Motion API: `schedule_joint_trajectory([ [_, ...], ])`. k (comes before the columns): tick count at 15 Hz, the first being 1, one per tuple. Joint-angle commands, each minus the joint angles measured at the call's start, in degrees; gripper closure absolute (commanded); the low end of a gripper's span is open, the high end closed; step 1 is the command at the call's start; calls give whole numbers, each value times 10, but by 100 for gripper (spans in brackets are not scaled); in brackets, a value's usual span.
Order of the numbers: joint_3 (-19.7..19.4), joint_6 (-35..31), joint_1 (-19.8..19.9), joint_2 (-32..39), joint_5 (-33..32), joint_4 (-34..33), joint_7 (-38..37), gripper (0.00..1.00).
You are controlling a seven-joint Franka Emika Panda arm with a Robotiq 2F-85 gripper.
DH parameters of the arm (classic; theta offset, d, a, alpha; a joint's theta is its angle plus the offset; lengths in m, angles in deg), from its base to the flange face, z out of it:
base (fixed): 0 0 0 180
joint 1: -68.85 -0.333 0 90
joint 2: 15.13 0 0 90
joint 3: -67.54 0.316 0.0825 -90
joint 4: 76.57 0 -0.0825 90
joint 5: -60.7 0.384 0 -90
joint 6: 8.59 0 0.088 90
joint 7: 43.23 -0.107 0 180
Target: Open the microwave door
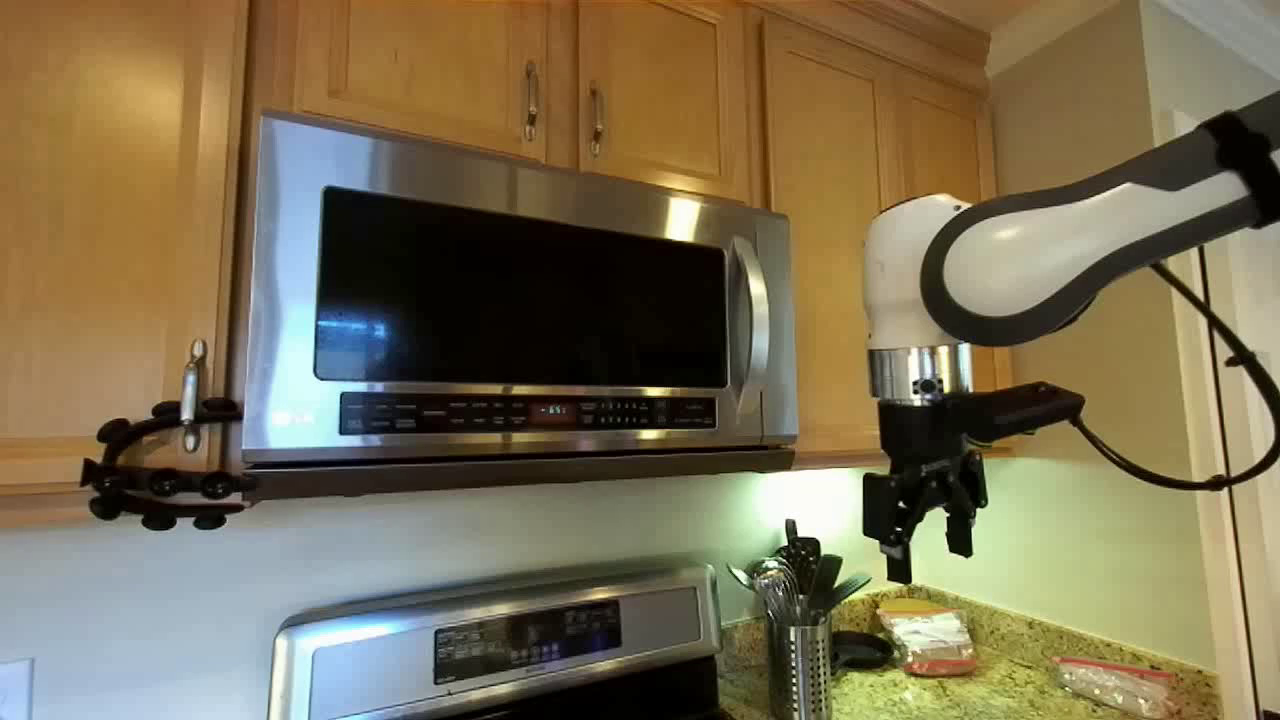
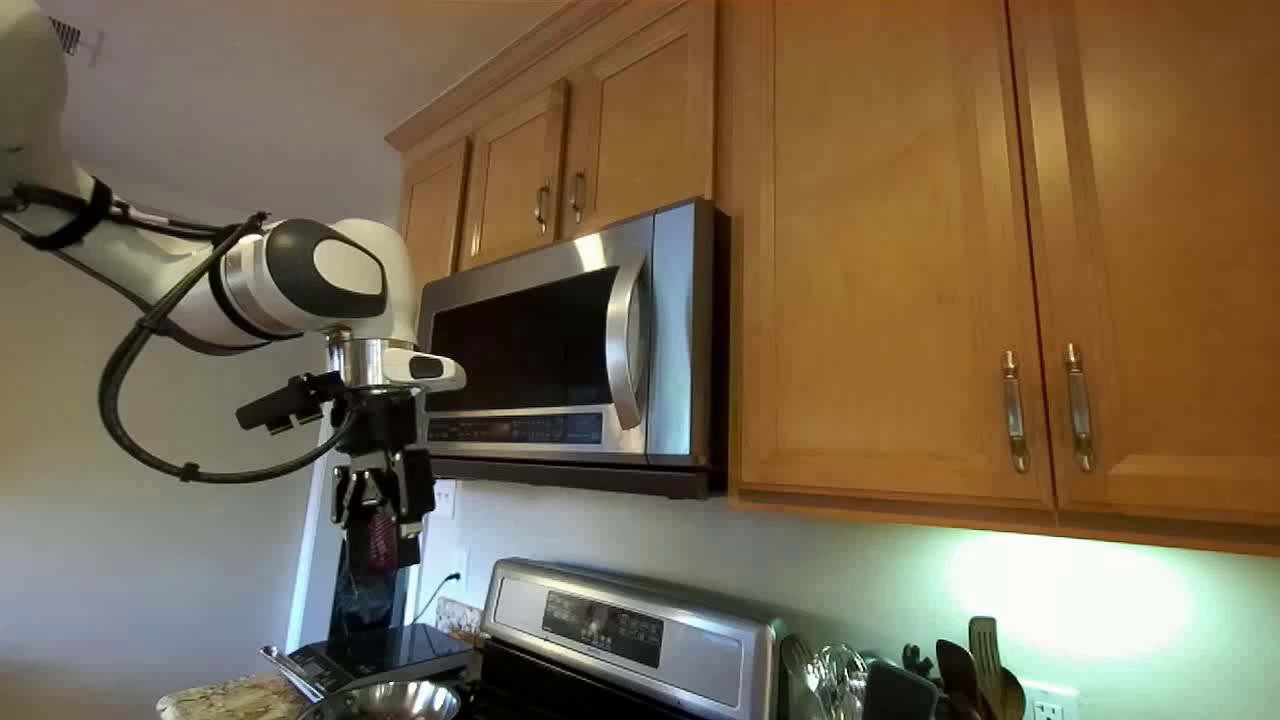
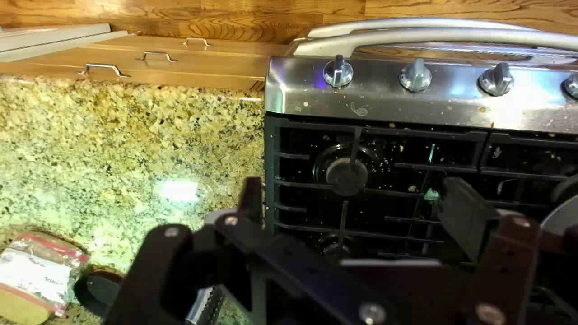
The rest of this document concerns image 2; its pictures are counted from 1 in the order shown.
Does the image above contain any stainless steel microwave body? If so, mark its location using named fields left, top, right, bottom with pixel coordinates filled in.
left=415, top=197, right=732, bottom=499

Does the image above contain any large wooden cabinet door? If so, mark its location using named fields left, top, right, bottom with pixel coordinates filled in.
left=726, top=0, right=1062, bottom=512
left=1010, top=0, right=1280, bottom=534

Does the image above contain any black flat countertop appliance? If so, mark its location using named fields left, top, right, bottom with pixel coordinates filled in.
left=266, top=619, right=473, bottom=701

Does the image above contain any white wall outlet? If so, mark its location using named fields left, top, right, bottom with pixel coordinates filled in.
left=1019, top=676, right=1083, bottom=720

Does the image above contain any clear glass jar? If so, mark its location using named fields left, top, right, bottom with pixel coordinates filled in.
left=795, top=642, right=873, bottom=720

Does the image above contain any steel mixing bowl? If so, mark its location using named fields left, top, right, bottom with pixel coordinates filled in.
left=318, top=671, right=464, bottom=720

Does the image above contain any long metal cabinet handle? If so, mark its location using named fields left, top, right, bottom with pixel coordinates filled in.
left=1002, top=349, right=1038, bottom=481
left=1062, top=339, right=1101, bottom=481

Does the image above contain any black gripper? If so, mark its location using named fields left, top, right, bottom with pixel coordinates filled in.
left=334, top=388, right=440, bottom=577

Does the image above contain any small wooden cabinet door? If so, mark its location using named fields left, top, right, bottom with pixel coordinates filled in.
left=564, top=0, right=719, bottom=243
left=457, top=82, right=575, bottom=271

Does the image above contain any stainless steel gas stove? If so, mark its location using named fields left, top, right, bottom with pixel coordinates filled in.
left=457, top=556, right=794, bottom=720

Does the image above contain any dark cooking spoon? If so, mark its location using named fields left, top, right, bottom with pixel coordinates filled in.
left=933, top=636, right=994, bottom=720

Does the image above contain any dark cooking spatula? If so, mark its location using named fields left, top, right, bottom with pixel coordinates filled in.
left=963, top=613, right=1028, bottom=720

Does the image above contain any wall outlet with cord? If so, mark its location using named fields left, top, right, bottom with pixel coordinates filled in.
left=409, top=568, right=483, bottom=642

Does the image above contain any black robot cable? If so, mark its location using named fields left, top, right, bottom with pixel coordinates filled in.
left=0, top=177, right=362, bottom=488

